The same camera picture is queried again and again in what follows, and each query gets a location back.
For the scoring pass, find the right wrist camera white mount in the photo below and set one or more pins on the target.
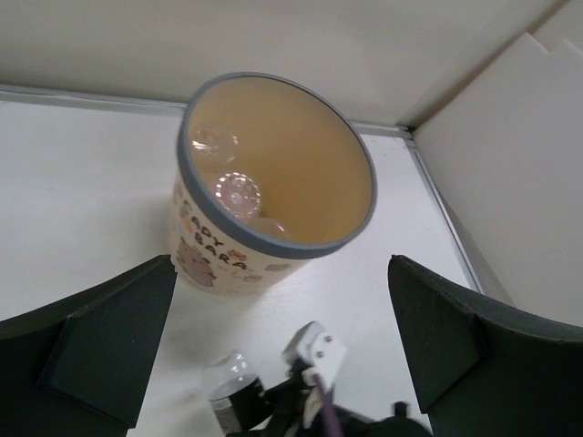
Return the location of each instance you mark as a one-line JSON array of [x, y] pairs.
[[315, 347]]

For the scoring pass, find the small bottle with black cap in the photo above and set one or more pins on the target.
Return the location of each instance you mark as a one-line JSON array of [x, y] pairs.
[[236, 393]]

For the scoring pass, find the clear bottle white cap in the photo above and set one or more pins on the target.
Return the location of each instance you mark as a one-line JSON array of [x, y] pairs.
[[238, 194], [213, 146]]

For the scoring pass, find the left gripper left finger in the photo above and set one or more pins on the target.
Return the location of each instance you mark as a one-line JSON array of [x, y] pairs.
[[80, 366]]

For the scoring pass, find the aluminium rail frame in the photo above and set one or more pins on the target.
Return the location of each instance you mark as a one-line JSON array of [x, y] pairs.
[[399, 165]]

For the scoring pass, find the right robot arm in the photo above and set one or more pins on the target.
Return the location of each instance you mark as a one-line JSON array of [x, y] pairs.
[[399, 424]]

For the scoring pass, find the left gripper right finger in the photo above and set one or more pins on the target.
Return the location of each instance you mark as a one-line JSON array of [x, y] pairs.
[[483, 368]]

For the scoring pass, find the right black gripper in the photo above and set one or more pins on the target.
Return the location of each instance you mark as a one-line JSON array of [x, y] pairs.
[[301, 406]]

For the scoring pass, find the beige bin with grey rim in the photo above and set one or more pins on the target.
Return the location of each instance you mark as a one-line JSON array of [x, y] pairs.
[[316, 177]]

